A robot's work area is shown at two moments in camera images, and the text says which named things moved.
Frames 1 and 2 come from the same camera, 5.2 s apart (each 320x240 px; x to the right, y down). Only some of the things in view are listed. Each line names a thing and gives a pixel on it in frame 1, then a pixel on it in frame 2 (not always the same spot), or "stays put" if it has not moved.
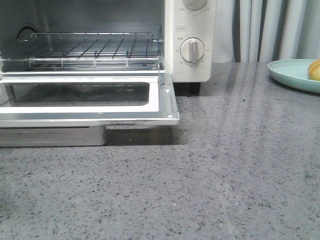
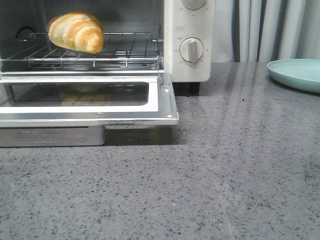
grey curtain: x=264 y=31 stays put
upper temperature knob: x=195 y=4 stays put
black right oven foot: x=193 y=89 stays put
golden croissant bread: x=313 y=70 to x=78 y=31
